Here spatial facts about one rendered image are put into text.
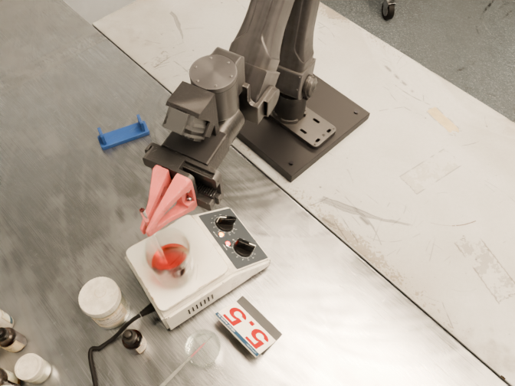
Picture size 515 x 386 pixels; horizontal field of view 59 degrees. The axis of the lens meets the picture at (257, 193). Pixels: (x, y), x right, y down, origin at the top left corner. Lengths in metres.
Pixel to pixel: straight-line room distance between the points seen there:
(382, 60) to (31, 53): 0.82
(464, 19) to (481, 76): 0.45
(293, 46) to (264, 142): 0.21
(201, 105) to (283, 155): 0.40
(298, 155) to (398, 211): 0.22
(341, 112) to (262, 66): 0.38
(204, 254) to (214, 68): 0.29
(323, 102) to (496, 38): 2.02
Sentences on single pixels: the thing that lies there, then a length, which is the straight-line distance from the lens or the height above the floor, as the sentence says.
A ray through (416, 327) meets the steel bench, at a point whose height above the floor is 0.90.
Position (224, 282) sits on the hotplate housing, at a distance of 0.71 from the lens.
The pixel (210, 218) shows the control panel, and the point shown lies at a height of 0.96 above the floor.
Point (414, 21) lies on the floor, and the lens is 2.85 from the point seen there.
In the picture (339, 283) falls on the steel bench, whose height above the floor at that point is 0.90.
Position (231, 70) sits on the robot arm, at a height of 1.25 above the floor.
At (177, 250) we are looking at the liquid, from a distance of 0.67.
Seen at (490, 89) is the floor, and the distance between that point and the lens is 2.60.
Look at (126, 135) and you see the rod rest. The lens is 0.96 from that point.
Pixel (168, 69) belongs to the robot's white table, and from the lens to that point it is 1.09.
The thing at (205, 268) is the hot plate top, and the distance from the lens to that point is 0.70.
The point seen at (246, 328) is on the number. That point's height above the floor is 0.92.
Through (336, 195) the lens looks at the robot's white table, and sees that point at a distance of 0.87.
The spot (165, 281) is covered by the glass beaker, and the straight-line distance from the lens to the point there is 0.66.
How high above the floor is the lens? 1.63
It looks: 58 degrees down
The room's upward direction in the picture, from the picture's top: 2 degrees clockwise
